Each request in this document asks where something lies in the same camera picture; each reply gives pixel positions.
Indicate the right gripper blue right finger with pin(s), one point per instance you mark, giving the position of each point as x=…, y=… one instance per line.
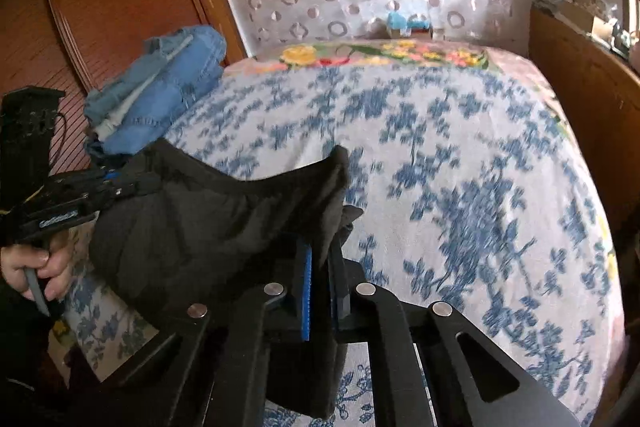
x=339, y=283

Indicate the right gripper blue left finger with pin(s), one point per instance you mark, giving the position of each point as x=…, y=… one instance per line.
x=301, y=287

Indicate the black pants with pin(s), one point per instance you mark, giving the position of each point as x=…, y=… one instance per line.
x=208, y=260

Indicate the person's left hand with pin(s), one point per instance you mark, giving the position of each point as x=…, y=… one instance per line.
x=52, y=263

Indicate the folded blue denim jeans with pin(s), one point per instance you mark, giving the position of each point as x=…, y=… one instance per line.
x=173, y=73

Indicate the blue floral white quilt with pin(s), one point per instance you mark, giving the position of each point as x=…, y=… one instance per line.
x=400, y=206

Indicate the small blue topped box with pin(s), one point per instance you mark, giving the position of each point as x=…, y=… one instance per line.
x=416, y=26

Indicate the wooden wardrobe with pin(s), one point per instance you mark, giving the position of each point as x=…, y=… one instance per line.
x=115, y=16

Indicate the wooden side cabinet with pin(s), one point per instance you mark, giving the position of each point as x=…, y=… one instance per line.
x=599, y=94

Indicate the cardboard box on cabinet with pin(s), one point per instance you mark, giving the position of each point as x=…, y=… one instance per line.
x=584, y=21

